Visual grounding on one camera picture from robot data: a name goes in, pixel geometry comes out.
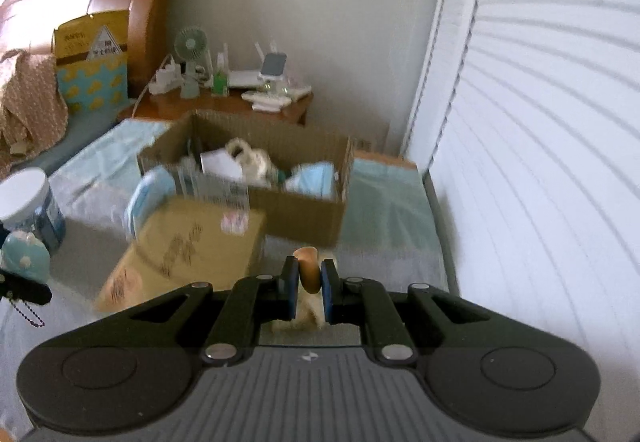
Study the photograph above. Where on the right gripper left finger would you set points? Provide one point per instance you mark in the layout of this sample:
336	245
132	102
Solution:
239	314

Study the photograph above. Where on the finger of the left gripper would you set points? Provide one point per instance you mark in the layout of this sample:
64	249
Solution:
15	287

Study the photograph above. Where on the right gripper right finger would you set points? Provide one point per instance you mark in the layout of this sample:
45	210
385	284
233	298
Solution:
365	303

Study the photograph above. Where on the blue round plush doll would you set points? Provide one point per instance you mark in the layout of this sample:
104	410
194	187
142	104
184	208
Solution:
23	254

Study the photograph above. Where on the beige knotted cloth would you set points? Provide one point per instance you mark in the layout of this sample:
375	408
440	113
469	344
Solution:
309	315

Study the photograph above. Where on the blue face mask stack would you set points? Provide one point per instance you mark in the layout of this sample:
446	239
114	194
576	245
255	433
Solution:
315	180

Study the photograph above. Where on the beige drawstring pouch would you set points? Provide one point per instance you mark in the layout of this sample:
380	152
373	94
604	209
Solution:
256	165

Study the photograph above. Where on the white cloth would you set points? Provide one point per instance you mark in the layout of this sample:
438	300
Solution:
220	163

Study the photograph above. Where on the green grey plaid blanket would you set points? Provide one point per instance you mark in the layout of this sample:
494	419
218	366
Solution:
388	234

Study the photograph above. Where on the white lidded clear jar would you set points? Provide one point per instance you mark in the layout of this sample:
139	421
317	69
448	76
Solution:
28	205

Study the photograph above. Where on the brown cardboard box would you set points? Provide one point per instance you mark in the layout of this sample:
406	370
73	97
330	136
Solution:
289	215

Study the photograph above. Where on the brown dotted fabric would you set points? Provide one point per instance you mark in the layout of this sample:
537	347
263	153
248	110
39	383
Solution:
34	115

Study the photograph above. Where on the white remote control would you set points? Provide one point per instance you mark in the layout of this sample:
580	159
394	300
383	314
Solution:
266	102

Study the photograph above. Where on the wooden nightstand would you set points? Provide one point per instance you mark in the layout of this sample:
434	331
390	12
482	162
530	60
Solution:
171	106

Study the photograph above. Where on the green spray bottle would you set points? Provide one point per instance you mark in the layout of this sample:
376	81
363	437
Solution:
220	76

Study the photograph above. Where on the white wifi router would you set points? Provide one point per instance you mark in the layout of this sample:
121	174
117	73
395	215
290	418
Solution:
243	78

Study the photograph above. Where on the small white smart display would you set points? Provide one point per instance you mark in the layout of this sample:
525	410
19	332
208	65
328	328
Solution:
273	70

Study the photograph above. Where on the white power strip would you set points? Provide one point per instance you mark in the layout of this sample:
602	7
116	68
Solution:
166	78

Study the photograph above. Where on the yellow blue paper bag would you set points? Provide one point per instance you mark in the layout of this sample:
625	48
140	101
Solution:
91	57

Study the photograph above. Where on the white louvered closet doors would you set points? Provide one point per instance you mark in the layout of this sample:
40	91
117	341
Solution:
527	121

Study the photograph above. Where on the green desk fan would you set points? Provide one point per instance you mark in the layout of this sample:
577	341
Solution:
190	46

